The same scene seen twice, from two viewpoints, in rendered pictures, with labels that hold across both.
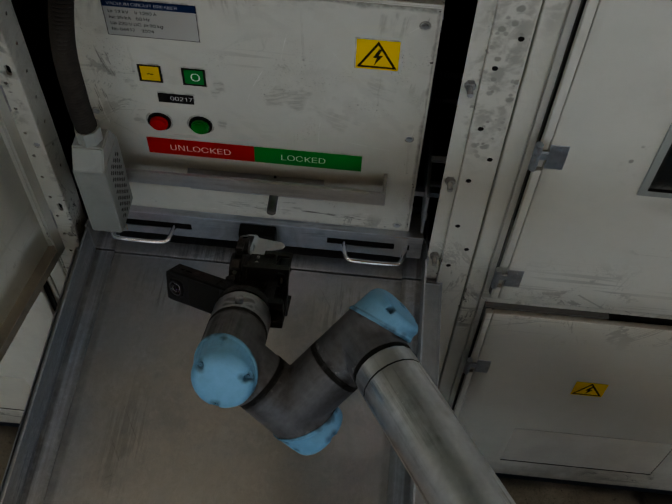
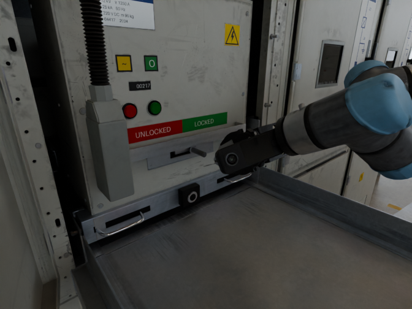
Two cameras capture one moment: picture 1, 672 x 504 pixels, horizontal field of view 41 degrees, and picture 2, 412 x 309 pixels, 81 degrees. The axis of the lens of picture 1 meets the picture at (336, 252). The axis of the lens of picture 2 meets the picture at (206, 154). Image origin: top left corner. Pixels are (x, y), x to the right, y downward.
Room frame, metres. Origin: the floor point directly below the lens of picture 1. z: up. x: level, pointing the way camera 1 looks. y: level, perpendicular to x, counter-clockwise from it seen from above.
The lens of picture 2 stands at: (0.38, 0.50, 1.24)
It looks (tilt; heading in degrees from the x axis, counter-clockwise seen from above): 21 degrees down; 317
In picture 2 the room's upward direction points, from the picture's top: straight up
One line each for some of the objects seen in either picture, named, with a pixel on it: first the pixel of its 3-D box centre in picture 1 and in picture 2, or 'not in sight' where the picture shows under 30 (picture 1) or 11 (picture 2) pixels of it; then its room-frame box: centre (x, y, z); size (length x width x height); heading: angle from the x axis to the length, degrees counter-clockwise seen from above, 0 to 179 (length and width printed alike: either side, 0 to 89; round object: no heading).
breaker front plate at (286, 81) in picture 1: (251, 127); (182, 100); (0.86, 0.13, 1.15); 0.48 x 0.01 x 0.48; 87
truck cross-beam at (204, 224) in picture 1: (261, 221); (181, 190); (0.88, 0.13, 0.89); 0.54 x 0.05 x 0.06; 87
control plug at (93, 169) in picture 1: (103, 176); (109, 148); (0.81, 0.34, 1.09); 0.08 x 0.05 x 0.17; 177
